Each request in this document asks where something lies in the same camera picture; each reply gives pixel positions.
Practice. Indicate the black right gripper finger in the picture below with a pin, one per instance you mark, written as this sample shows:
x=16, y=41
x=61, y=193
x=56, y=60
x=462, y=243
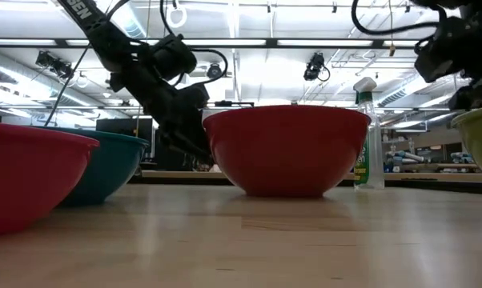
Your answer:
x=471, y=98

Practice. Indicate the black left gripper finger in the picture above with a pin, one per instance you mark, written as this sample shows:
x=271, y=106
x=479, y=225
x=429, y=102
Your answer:
x=169, y=140
x=193, y=140

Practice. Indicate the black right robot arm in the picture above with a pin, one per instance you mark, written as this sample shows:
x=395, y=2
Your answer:
x=445, y=3

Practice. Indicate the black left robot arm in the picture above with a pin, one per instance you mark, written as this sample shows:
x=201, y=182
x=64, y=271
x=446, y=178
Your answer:
x=93, y=28

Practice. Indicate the green plastic bowl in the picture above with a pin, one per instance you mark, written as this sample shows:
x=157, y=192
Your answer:
x=481, y=140

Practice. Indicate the black computer monitor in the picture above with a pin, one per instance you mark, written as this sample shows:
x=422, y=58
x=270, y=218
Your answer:
x=125, y=130

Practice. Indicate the teal plastic bowl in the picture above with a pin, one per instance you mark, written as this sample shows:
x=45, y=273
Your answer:
x=113, y=168

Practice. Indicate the wooden background workbench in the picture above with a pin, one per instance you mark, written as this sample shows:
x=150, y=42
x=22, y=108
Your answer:
x=425, y=177

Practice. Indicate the clear spray bottle green label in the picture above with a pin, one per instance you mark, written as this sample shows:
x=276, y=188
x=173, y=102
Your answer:
x=371, y=160

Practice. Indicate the large red plastic bowl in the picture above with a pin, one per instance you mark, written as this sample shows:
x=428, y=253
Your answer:
x=29, y=176

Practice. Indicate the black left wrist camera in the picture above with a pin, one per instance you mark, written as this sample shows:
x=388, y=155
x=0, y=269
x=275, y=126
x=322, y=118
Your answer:
x=173, y=56

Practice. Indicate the small black round ceiling camera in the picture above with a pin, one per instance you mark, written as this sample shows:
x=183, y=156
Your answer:
x=214, y=70

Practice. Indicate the black overhead camera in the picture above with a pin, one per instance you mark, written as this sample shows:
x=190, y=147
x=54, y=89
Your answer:
x=315, y=66
x=53, y=64

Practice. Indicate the black horizontal frame bar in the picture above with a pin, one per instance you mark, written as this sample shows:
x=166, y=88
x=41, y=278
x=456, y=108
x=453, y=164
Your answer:
x=325, y=42

